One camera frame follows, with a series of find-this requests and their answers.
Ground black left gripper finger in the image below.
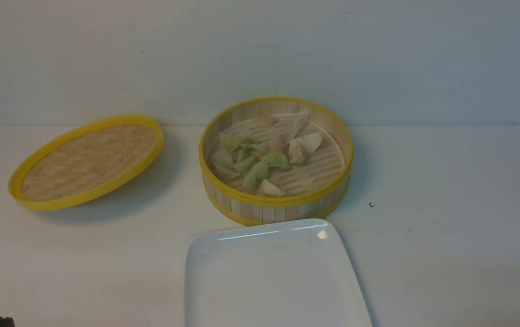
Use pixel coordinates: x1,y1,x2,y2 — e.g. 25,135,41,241
0,317,15,327

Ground white dumpling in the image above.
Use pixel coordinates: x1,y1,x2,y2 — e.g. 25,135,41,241
258,179,286,198
295,132,323,153
288,139,306,164

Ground white square plate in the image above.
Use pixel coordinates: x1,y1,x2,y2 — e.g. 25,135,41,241
185,219,372,327

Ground yellow woven steamer lid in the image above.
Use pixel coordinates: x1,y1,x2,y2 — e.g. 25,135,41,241
7,114,164,211

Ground pale green dumpling lower left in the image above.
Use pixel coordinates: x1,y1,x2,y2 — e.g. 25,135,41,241
214,162,241,180

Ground yellow bamboo steamer basket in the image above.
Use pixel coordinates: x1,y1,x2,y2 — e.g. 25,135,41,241
199,97,354,226

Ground white paper liner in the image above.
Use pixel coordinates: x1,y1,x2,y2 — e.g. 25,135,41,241
272,112,310,147

